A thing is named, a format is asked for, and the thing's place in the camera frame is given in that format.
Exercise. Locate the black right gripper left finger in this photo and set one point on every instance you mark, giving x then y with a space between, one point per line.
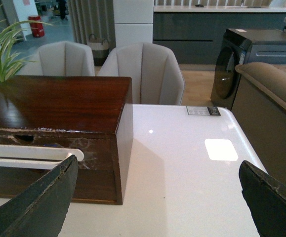
41 209

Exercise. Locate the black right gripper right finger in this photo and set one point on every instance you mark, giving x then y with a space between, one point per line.
266 199

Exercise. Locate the wooden drawer with white handle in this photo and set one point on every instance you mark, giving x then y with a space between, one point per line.
98 177

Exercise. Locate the dark wooden drawer cabinet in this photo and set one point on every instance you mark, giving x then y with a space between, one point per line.
74 107

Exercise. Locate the beige sofa armrest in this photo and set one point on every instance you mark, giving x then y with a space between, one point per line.
260 109

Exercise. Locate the table label sticker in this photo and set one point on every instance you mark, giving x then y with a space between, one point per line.
203 111

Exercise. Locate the green spider plant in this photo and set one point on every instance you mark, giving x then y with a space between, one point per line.
10 64

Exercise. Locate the beige chair left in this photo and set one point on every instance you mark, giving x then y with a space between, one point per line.
63 58

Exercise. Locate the beige chair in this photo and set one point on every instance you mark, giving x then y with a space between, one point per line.
156 76
63 58

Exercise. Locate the black washing machine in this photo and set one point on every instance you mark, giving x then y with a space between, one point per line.
241 46

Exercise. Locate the woven storage basket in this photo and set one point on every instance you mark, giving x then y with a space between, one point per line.
100 49

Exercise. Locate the beige chair right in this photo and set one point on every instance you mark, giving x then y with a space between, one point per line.
156 76

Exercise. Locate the red bin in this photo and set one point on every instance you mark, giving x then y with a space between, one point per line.
36 26

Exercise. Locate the grey kitchen counter cabinet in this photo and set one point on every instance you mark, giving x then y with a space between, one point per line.
195 33

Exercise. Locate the white pillar cabinet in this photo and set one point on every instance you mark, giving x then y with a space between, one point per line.
133 21

